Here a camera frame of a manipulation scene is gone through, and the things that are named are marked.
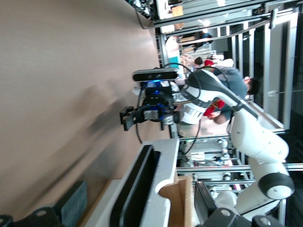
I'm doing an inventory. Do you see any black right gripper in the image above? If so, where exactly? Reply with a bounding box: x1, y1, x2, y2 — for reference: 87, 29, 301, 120
119, 81, 181, 132

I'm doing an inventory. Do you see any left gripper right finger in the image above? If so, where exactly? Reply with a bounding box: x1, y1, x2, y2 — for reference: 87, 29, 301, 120
194, 181, 282, 227

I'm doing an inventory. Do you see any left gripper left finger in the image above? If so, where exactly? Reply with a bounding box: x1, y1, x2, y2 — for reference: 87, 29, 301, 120
0, 180, 89, 227

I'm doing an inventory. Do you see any black drawer handle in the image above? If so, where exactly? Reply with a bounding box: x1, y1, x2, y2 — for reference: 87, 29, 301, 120
109, 144, 162, 227

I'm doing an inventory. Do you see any light wooden drawer cabinet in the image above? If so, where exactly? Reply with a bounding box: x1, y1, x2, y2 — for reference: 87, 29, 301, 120
77, 175, 197, 227

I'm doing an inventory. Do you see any person in red top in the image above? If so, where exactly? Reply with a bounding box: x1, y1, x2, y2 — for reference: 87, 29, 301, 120
194, 56, 215, 70

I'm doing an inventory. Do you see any brown table cover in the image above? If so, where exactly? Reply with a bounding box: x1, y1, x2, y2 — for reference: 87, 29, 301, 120
0, 0, 176, 227

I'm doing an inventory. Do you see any person in grey shirt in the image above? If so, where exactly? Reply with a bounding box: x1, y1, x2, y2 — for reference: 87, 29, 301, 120
207, 65, 261, 125

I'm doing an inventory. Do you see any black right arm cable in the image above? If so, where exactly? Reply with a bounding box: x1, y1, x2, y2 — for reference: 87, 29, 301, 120
135, 62, 204, 162

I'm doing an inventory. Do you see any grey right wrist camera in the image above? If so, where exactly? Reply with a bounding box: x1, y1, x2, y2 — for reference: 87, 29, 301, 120
132, 68, 180, 84

